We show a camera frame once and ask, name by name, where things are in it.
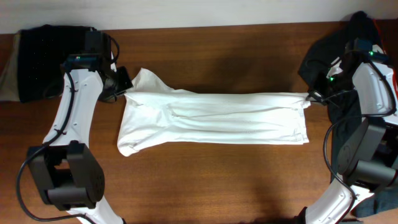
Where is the white t-shirt with robot print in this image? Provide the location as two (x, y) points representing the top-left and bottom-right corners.
(117, 68), (311, 157)

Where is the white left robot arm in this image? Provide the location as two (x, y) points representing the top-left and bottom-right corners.
(25, 54), (132, 223)

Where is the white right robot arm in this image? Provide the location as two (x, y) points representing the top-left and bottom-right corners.
(295, 50), (397, 223)

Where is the folded black clothes stack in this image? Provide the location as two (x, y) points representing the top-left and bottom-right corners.
(1, 25), (91, 103)

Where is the black garment pile on right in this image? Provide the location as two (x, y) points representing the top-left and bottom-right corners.
(298, 11), (397, 218)

